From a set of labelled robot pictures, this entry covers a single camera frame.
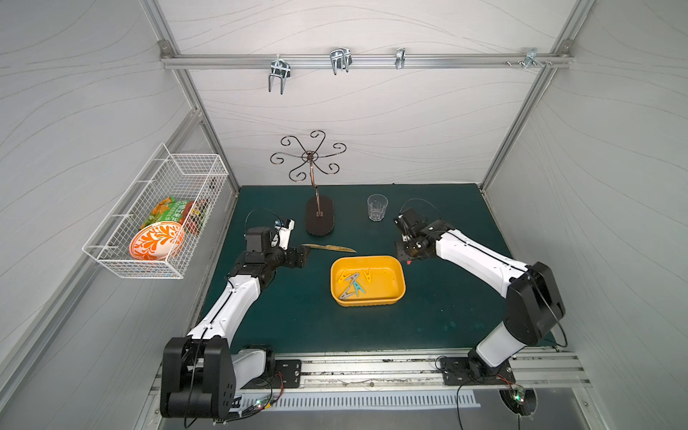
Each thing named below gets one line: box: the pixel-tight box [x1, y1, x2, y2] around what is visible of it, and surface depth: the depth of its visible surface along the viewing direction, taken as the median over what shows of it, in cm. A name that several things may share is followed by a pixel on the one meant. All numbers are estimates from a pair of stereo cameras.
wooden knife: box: [301, 243, 358, 254], surface depth 104 cm
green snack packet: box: [140, 196, 196, 231], surface depth 68 cm
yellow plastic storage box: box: [329, 255, 406, 308], surface depth 92 cm
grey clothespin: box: [338, 273, 360, 300], surface depth 90 cm
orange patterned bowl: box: [129, 221, 185, 261], surface depth 64 cm
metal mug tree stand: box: [270, 129, 347, 218], surface depth 90 cm
